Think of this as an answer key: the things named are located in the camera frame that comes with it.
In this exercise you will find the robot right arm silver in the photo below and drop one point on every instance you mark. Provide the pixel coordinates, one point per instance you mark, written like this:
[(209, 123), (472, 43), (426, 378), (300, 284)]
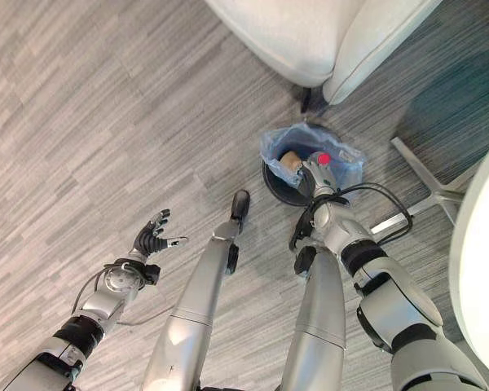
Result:
[(395, 301)]

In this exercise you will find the robot leg silver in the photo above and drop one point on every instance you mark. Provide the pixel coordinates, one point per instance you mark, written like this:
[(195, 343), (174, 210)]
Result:
[(199, 301), (320, 317)]

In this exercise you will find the white round tea table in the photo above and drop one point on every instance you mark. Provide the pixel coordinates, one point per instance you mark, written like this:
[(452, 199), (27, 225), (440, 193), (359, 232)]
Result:
[(483, 260)]

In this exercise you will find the white fabric sofa side cushion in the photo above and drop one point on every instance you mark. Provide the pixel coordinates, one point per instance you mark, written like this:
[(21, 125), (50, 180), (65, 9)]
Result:
[(375, 45)]

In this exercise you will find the robot left arm silver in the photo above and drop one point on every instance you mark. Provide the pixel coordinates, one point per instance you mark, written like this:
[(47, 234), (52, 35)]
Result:
[(93, 309)]

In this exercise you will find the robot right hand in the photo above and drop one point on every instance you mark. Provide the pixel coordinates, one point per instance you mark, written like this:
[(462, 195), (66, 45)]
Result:
[(320, 177)]

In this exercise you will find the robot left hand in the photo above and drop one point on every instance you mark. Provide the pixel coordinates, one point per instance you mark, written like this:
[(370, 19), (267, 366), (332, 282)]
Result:
[(148, 240)]

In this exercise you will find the red round garbage item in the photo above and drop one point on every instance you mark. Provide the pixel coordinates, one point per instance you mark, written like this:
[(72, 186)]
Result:
[(323, 158)]

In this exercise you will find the robot left foot dark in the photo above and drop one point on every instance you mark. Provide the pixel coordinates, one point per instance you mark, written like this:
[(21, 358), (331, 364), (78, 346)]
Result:
[(240, 205)]

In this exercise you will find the small black round bin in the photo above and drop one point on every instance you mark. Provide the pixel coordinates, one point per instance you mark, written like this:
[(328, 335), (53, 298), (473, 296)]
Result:
[(283, 191)]

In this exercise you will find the metal table base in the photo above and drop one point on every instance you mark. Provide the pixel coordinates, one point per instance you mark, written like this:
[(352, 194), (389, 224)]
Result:
[(428, 183)]

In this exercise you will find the blue plastic trash bag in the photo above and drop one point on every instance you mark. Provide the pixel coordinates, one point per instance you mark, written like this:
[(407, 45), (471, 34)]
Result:
[(277, 142)]

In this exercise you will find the white fabric sofa seat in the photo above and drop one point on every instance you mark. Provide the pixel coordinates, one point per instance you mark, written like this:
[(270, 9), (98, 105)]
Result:
[(285, 36)]

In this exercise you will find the robot left leg silver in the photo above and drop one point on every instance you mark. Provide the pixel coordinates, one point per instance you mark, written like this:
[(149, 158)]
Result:
[(199, 301)]

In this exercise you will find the robot right leg silver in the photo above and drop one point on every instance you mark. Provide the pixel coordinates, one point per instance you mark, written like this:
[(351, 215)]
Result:
[(320, 317)]

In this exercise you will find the black sofa leg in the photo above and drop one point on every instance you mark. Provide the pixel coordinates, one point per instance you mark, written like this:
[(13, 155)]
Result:
[(306, 99)]

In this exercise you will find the beige crumpled garbage piece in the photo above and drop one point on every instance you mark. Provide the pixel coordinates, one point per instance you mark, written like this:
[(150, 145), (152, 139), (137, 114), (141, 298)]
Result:
[(289, 161)]

